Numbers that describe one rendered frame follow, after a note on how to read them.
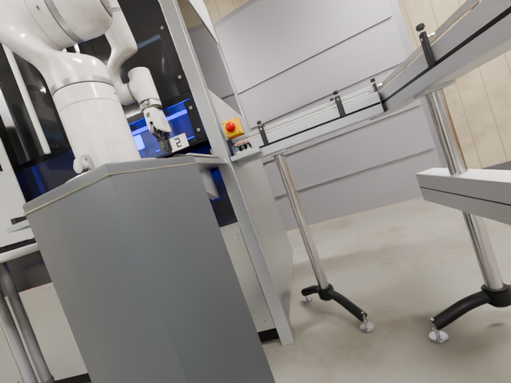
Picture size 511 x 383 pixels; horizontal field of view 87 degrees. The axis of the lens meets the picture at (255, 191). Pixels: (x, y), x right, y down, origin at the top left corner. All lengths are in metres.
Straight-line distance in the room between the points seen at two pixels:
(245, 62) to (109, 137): 3.05
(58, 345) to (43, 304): 0.23
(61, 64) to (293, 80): 2.85
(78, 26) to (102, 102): 0.17
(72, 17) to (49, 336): 1.60
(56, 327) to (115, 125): 1.42
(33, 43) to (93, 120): 0.19
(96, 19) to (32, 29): 0.12
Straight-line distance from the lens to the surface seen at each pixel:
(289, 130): 1.27
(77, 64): 0.68
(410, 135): 3.21
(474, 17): 0.78
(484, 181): 0.95
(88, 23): 0.74
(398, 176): 3.23
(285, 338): 1.39
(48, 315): 1.90
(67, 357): 1.94
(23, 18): 0.76
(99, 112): 0.64
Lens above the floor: 0.76
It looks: 3 degrees down
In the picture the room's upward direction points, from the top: 19 degrees counter-clockwise
